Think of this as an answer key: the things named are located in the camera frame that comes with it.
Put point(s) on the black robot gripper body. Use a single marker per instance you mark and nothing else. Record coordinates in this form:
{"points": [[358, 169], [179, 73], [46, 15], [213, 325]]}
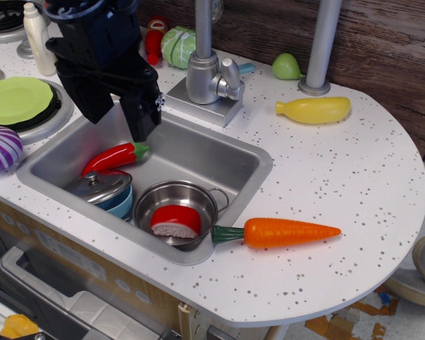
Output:
{"points": [[99, 51]]}

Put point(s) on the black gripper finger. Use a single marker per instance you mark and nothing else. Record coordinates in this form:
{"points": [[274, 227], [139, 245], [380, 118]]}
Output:
{"points": [[92, 100], [142, 112]]}

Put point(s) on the red white toy sushi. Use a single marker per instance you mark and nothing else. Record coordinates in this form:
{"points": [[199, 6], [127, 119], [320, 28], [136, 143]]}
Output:
{"points": [[176, 221]]}

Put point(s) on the small steel pan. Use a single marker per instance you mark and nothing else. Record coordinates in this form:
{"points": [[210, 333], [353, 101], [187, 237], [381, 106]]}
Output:
{"points": [[209, 203]]}

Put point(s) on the front stove burner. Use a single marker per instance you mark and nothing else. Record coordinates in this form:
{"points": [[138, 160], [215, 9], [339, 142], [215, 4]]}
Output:
{"points": [[52, 121]]}

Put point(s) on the stove burner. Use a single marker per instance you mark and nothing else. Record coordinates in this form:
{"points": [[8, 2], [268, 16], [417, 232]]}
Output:
{"points": [[11, 22], [52, 121]]}

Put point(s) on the red toy chili pepper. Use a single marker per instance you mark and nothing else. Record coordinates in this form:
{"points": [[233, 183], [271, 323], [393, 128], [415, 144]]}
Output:
{"points": [[115, 157]]}

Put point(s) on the white toy bottle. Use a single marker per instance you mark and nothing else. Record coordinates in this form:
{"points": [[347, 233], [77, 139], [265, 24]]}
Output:
{"points": [[37, 35]]}

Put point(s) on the steel sink basin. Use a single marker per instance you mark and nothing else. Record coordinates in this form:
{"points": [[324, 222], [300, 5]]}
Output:
{"points": [[186, 163]]}

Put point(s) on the red toy ketchup bottle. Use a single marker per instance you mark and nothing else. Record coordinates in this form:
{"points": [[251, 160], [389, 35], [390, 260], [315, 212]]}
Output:
{"points": [[156, 29]]}

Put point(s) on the silver toy faucet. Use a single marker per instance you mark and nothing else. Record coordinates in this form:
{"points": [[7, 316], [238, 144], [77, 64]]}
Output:
{"points": [[212, 90]]}

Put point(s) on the green toy cabbage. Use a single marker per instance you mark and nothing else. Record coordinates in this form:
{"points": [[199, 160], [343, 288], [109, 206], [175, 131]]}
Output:
{"points": [[177, 46]]}

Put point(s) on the green toy plate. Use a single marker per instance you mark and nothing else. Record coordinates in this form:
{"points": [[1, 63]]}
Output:
{"points": [[24, 99]]}

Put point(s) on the blue pot with steel lid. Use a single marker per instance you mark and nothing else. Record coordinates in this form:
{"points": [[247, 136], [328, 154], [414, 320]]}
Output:
{"points": [[109, 190]]}

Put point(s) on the back left stove burner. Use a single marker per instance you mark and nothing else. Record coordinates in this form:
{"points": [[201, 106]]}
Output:
{"points": [[11, 22]]}

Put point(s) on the purple white toy onion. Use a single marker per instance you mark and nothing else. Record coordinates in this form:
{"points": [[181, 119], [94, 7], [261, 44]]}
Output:
{"points": [[11, 148]]}

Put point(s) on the green toy pear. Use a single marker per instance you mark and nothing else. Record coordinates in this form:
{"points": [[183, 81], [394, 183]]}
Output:
{"points": [[286, 67]]}

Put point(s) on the yellow toy squash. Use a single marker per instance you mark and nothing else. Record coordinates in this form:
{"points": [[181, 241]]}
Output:
{"points": [[315, 110]]}

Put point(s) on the orange toy carrot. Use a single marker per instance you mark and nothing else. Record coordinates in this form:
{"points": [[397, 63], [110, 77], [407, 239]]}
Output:
{"points": [[262, 233]]}

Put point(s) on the grey metal pole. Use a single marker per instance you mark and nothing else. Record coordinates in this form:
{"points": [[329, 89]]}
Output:
{"points": [[315, 82]]}

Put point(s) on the yellow object bottom left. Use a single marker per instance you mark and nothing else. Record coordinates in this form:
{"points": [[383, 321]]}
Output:
{"points": [[18, 325]]}

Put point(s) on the grey shoe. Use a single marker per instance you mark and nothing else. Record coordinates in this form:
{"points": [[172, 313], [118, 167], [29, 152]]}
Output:
{"points": [[410, 284]]}

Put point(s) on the toy oven door handle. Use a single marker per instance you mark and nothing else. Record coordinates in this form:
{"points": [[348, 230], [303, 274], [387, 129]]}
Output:
{"points": [[69, 311]]}

